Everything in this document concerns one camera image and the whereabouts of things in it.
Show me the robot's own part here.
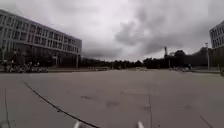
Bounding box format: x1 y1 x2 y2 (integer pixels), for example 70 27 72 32
73 120 82 128
137 120 146 128

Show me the grey building with window grid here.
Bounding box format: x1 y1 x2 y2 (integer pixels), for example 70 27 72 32
0 9 83 70

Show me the row of parked bicycles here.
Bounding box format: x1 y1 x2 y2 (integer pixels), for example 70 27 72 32
0 61 50 74

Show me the pole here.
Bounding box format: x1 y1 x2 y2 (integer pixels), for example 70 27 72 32
204 42 211 70

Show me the row of trees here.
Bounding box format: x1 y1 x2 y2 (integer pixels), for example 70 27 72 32
79 46 212 70

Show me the grey concrete paved plaza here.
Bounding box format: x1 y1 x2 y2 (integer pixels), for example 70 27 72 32
0 68 224 128

